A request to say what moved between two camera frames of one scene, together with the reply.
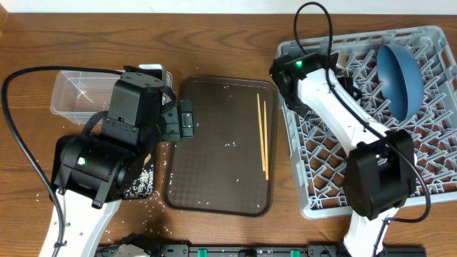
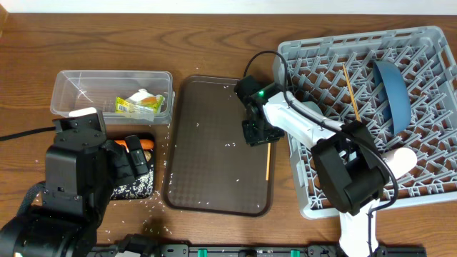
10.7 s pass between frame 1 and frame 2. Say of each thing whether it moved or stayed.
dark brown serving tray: stayed
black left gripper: moved
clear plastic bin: stayed
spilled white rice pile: stayed
